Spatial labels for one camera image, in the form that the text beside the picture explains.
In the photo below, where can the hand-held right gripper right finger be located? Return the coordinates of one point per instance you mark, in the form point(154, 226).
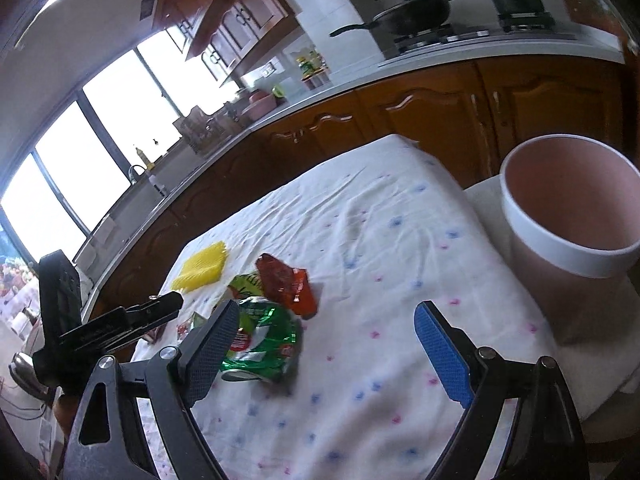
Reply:
point(442, 355)

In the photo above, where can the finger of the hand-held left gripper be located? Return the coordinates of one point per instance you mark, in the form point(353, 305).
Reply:
point(160, 305)
point(100, 335)

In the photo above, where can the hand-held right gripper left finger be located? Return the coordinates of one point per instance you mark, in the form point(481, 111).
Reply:
point(210, 350)

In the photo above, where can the clear plastic wrapper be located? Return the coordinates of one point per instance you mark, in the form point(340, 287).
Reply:
point(192, 325)

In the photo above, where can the crushed green drink can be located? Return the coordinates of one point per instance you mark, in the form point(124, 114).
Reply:
point(270, 340)

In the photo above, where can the pink bin with white rim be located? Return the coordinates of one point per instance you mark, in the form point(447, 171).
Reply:
point(550, 285)

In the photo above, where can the colourful printed cloth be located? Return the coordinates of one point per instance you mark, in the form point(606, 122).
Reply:
point(17, 285)

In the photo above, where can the yellow foam fruit net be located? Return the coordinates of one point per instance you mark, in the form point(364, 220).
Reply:
point(200, 270)

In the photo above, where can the green yellow snack wrapper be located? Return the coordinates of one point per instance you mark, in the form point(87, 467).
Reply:
point(245, 285)

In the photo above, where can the shiny metal object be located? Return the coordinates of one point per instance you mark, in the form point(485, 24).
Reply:
point(27, 375)

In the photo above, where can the red snack packet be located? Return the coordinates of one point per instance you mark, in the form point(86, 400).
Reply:
point(285, 282)

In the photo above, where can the white floral tablecloth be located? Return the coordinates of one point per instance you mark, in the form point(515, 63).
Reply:
point(375, 260)

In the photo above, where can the sink faucet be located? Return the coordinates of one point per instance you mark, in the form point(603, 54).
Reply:
point(134, 170)

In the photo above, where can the yellow dish soap bottle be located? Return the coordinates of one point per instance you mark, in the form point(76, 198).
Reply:
point(145, 160)

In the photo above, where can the cluttered utensil rack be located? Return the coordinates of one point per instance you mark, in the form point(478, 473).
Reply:
point(205, 132)

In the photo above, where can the kitchen window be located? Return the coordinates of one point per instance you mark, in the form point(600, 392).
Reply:
point(115, 105)

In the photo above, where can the small green cup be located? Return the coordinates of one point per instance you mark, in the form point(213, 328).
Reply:
point(278, 92)

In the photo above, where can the wooden base cabinets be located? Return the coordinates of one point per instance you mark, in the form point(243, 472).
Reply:
point(425, 105)

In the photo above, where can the yellow capped condiment bottle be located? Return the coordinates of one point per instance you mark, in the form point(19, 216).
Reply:
point(319, 69)
point(305, 72)

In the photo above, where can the white kitchen countertop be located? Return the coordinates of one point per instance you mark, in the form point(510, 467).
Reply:
point(350, 85)

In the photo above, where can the ceiling vent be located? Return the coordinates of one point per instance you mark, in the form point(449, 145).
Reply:
point(147, 6)

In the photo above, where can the gas stove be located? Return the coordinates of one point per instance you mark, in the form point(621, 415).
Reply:
point(450, 42)

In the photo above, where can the black wok with lid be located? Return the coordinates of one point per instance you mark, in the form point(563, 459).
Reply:
point(420, 15)

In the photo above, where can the wall socket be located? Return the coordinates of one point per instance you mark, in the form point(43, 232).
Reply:
point(269, 69)

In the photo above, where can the wooden wall cabinets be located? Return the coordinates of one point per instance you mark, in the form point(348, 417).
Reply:
point(240, 10)

